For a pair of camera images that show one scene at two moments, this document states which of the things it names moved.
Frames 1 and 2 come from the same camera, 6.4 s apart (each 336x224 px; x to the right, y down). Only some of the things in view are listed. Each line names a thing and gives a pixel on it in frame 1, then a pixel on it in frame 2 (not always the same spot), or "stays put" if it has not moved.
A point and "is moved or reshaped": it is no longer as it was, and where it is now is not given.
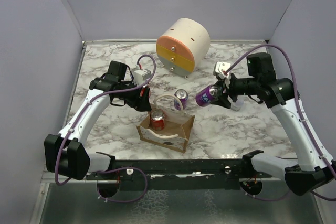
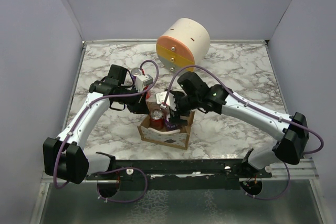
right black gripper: x=223 y=100 → x=177 y=114
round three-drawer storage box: x=182 y=46 stays put
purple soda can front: x=204 y=97 is moved or reshaped
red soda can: x=157 y=119 stays put
